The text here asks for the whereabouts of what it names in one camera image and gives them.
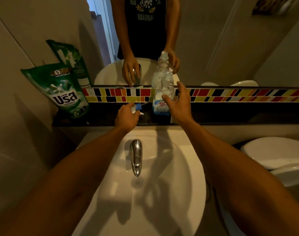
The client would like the person's left forearm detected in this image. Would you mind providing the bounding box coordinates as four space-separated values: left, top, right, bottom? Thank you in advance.
0 126 131 236

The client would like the green detergent refill pouch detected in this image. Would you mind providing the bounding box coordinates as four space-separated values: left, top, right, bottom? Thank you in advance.
20 62 90 119

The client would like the chrome faucet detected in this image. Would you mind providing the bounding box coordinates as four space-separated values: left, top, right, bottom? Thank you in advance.
129 139 143 177

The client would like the person's right hand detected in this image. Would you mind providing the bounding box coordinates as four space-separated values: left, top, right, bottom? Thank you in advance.
162 81 194 126

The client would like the multicoloured mosaic tile strip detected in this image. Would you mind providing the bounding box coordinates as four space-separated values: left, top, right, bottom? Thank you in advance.
82 87 299 103

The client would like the white and blue spray head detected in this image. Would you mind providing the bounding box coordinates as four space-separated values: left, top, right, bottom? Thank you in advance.
131 102 150 115

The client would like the white ceramic sink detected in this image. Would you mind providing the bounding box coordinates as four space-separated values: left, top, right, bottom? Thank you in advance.
72 125 207 236

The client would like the large wall mirror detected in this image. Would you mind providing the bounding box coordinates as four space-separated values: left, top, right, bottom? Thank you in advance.
0 0 299 89

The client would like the white toilet seat lid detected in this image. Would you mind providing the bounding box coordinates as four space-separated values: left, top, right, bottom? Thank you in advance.
270 164 299 187

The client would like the clear plastic spray bottle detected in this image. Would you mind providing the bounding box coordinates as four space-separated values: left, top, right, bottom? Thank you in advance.
152 71 176 124

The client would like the black stone ledge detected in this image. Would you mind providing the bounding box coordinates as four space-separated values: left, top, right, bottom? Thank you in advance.
52 102 299 128

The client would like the person's right forearm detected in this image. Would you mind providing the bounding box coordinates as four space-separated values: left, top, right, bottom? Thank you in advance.
181 118 299 236

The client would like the person's left hand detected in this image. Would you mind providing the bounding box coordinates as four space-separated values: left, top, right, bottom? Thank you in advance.
114 103 141 134

